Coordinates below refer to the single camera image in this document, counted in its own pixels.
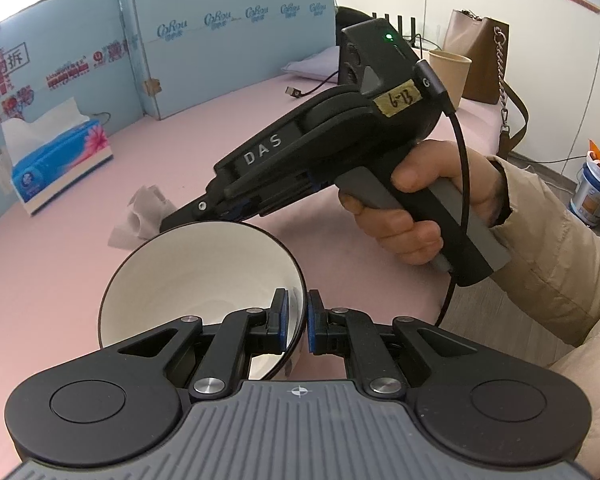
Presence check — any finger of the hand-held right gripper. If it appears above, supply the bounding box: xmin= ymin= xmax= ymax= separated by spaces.
xmin=158 ymin=194 xmax=254 ymax=235

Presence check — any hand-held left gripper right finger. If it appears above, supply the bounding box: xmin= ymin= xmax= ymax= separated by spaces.
xmin=307 ymin=289 xmax=477 ymax=397

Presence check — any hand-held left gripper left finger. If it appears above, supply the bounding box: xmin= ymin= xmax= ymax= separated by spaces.
xmin=117 ymin=287 xmax=291 ymax=399

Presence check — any white tissue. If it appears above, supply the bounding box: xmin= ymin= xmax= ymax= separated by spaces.
xmin=110 ymin=185 xmax=179 ymax=251

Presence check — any dark bowl white inside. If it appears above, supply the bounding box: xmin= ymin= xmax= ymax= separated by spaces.
xmin=97 ymin=220 xmax=308 ymax=381

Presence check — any person's right forearm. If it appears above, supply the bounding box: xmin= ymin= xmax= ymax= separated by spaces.
xmin=485 ymin=155 xmax=600 ymax=350

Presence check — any person's right hand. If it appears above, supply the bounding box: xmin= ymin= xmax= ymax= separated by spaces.
xmin=337 ymin=139 xmax=506 ymax=267

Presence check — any black router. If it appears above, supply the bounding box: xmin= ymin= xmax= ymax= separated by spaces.
xmin=371 ymin=11 xmax=423 ymax=52

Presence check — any beige paper cup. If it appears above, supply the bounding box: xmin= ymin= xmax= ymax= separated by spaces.
xmin=427 ymin=50 xmax=473 ymax=112

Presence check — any blue foam board white print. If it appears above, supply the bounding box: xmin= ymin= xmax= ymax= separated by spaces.
xmin=117 ymin=0 xmax=338 ymax=121

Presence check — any blue floral tissue box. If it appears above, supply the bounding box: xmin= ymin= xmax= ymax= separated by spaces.
xmin=0 ymin=97 xmax=115 ymax=217

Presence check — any brown handbag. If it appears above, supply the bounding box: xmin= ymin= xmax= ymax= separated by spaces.
xmin=442 ymin=9 xmax=529 ymax=157

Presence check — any blue foam board red print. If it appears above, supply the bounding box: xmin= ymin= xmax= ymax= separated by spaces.
xmin=0 ymin=0 xmax=148 ymax=233

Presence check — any white paint bucket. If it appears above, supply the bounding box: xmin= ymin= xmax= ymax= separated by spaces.
xmin=568 ymin=139 xmax=600 ymax=229

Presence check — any beige coat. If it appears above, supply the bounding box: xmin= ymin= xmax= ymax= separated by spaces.
xmin=545 ymin=305 xmax=600 ymax=480

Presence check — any black USB cable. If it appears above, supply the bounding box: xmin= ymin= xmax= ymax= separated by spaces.
xmin=285 ymin=72 xmax=341 ymax=99

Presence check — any thin dark wire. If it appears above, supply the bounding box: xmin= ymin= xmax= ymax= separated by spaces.
xmin=85 ymin=110 xmax=113 ymax=138

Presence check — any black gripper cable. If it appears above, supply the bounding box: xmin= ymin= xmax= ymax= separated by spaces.
xmin=414 ymin=60 xmax=473 ymax=330

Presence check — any thin black floor cable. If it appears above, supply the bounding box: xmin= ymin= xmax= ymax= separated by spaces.
xmin=509 ymin=152 xmax=587 ymax=167

